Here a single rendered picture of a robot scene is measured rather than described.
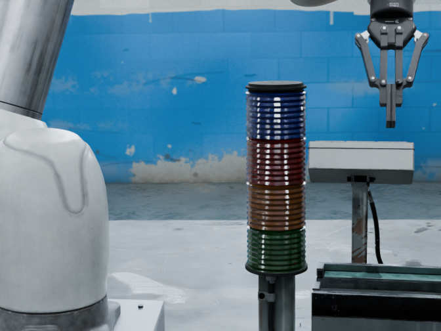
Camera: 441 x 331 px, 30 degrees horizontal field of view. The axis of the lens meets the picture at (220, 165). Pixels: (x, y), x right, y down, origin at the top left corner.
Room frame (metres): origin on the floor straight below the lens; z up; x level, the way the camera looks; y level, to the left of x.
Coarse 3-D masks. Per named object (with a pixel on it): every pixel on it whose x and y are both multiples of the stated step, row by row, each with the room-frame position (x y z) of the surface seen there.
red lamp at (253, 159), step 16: (256, 144) 0.79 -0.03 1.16; (272, 144) 0.78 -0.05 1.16; (288, 144) 0.78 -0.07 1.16; (304, 144) 0.80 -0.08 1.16; (256, 160) 0.79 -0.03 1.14; (272, 160) 0.78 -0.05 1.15; (288, 160) 0.78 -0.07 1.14; (304, 160) 0.80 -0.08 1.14; (256, 176) 0.79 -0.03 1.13; (272, 176) 0.78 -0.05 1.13; (288, 176) 0.78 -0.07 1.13; (304, 176) 0.80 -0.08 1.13
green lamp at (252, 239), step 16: (256, 240) 0.79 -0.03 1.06; (272, 240) 0.78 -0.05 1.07; (288, 240) 0.78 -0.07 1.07; (304, 240) 0.80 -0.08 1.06; (256, 256) 0.79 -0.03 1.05; (272, 256) 0.78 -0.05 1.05; (288, 256) 0.78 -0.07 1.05; (304, 256) 0.80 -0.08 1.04; (272, 272) 0.78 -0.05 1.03; (288, 272) 0.78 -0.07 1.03
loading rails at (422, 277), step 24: (336, 264) 1.16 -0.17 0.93; (360, 264) 1.15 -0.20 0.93; (384, 264) 1.15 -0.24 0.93; (312, 288) 1.04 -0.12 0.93; (336, 288) 1.13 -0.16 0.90; (360, 288) 1.12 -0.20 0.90; (384, 288) 1.11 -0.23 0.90; (408, 288) 1.11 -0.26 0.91; (432, 288) 1.10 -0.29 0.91; (312, 312) 1.03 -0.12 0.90; (336, 312) 1.03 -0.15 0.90; (360, 312) 1.02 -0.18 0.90; (384, 312) 1.01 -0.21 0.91; (408, 312) 1.01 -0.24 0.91; (432, 312) 1.00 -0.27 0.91
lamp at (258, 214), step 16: (256, 192) 0.79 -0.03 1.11; (272, 192) 0.78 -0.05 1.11; (288, 192) 0.78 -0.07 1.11; (304, 192) 0.80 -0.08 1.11; (256, 208) 0.79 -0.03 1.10; (272, 208) 0.78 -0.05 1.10; (288, 208) 0.78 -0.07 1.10; (304, 208) 0.80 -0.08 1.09; (256, 224) 0.79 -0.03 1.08; (272, 224) 0.78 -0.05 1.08; (288, 224) 0.78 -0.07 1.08; (304, 224) 0.80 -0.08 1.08
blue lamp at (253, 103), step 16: (256, 96) 0.79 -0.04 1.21; (272, 96) 0.78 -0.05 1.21; (288, 96) 0.78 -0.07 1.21; (304, 96) 0.80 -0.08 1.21; (256, 112) 0.79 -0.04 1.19; (272, 112) 0.78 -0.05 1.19; (288, 112) 0.78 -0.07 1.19; (304, 112) 0.80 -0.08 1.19; (256, 128) 0.79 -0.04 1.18; (272, 128) 0.78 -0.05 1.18; (288, 128) 0.78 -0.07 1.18; (304, 128) 0.80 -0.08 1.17
